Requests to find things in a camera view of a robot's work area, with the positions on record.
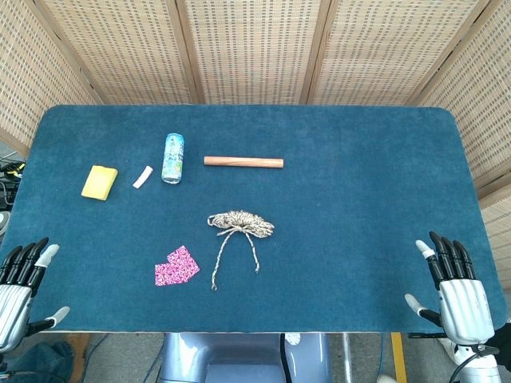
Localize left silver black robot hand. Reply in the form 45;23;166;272
0;237;71;354

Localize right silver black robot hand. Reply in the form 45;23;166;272
404;230;500;357

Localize beige yarn bundle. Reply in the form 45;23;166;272
206;209;275;291

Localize blue jeans leg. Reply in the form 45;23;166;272
6;341;77;383

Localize woven bamboo screen panel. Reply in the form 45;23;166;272
305;0;494;107
477;187;511;314
34;0;203;106
173;0;335;106
0;0;103;157
409;0;511;195

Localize metal table leg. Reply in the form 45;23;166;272
341;333;354;383

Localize yellow sponge block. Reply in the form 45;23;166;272
81;164;119;201

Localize blue carpet table mat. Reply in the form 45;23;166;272
0;104;508;334

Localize pink patterned cloth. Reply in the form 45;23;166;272
154;245;201;287

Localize small white curved piece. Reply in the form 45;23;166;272
132;165;154;190

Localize blue printed drink can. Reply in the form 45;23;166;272
160;132;186;185

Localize silver-blue robot torso base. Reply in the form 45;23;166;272
157;332;332;383

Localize brown wooden rod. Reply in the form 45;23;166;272
203;156;285;170

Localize black right hand cable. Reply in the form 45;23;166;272
450;353;482;383

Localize tangle of floor cables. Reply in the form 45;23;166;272
0;156;28;211

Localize black torso cable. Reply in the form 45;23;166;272
278;333;293;383

